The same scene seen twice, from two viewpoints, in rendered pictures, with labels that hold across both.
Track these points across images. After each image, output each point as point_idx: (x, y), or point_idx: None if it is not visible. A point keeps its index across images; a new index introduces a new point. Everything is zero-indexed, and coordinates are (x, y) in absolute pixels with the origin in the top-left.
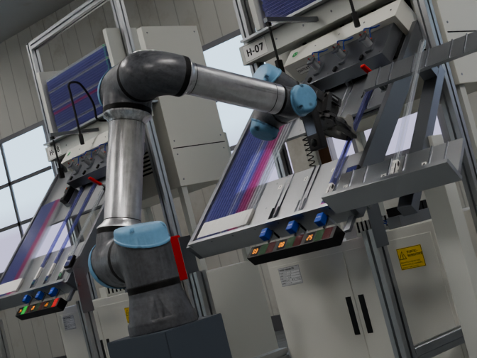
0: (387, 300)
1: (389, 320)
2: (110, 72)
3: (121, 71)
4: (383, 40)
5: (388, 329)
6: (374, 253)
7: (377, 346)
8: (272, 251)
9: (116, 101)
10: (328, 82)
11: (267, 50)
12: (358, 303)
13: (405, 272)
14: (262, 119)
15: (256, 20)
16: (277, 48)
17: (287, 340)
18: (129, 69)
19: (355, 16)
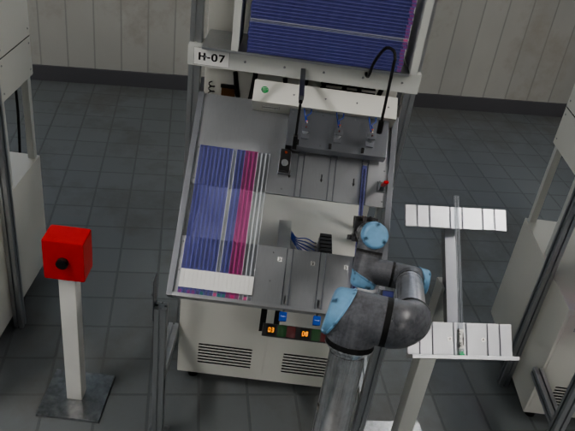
0: (374, 377)
1: (368, 386)
2: (363, 318)
3: (394, 335)
4: (383, 141)
5: (364, 391)
6: (381, 351)
7: (277, 341)
8: (295, 339)
9: (364, 348)
10: (315, 150)
11: (228, 66)
12: (273, 314)
13: None
14: (373, 280)
15: (236, 41)
16: (242, 71)
17: (180, 318)
18: (405, 337)
19: (382, 126)
